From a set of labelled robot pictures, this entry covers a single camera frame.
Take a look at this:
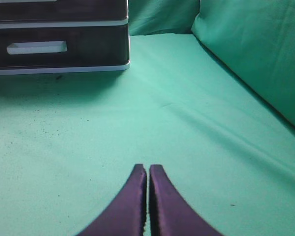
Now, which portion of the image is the middle purple translucent drawer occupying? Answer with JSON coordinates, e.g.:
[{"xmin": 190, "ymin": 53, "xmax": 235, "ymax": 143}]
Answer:
[{"xmin": 0, "ymin": 0, "xmax": 128, "ymax": 23}]

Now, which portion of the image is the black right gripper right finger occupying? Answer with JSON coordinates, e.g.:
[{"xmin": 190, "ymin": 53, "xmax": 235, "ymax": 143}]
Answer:
[{"xmin": 149, "ymin": 164, "xmax": 221, "ymax": 236}]

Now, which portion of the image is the bottom purple translucent drawer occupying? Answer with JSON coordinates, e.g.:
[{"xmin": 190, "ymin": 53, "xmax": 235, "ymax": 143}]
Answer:
[{"xmin": 0, "ymin": 26, "xmax": 129, "ymax": 70}]

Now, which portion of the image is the green cloth backdrop and cover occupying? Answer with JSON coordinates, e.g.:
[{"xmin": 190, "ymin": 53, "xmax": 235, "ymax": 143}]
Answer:
[{"xmin": 0, "ymin": 0, "xmax": 295, "ymax": 236}]

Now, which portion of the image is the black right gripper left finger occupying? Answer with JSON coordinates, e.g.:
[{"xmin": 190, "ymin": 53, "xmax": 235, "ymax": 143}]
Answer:
[{"xmin": 78, "ymin": 164, "xmax": 147, "ymax": 236}]

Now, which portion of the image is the white plastic drawer cabinet frame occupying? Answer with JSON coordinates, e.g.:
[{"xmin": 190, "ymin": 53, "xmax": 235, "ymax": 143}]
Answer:
[{"xmin": 0, "ymin": 0, "xmax": 130, "ymax": 75}]

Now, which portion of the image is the purple translucent drawer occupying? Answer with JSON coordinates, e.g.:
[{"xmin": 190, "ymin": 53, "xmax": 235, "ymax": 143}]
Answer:
[
  {"xmin": 0, "ymin": 26, "xmax": 129, "ymax": 70},
  {"xmin": 0, "ymin": 0, "xmax": 128, "ymax": 23}
]

